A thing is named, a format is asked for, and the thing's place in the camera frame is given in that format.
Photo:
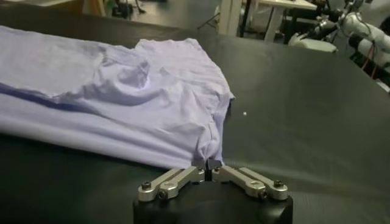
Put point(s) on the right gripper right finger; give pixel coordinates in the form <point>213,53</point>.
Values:
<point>246,181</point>

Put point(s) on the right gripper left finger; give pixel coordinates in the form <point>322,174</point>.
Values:
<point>173,182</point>

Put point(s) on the light purple t-shirt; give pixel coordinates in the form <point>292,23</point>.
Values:
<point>106,106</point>

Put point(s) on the large black table cover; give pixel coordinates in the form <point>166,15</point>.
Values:
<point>304,137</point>

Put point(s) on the white standing desk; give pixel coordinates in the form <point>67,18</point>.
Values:
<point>274,21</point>

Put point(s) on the tall white cardboard box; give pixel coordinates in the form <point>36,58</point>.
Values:
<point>230,16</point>

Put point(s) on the white humanoid robot with base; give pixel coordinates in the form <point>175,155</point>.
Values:
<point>365,30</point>

